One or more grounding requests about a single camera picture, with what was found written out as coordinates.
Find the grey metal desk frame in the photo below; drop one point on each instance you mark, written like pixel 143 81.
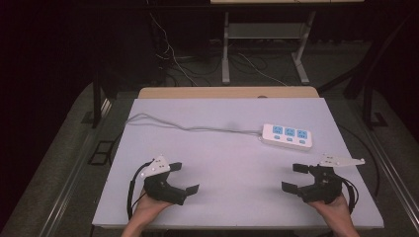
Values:
pixel 265 30

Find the black metal stand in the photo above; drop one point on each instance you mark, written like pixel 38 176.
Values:
pixel 370 105

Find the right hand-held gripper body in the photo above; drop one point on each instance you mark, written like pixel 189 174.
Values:
pixel 324 189

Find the black floor bracket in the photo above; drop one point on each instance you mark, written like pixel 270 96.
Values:
pixel 102 153

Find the wooden table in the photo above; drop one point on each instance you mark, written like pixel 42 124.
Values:
pixel 227 92

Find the aluminium floor rail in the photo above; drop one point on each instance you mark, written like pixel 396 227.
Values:
pixel 395 171
pixel 74 174

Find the white power strip blue sockets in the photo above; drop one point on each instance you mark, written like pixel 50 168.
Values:
pixel 287 136

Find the person's right hand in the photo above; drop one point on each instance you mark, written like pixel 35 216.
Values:
pixel 337 212

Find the white table board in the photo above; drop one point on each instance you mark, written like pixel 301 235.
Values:
pixel 230 171

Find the person's left hand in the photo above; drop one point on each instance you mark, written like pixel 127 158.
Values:
pixel 146 209

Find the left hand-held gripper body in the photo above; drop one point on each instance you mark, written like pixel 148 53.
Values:
pixel 161 189

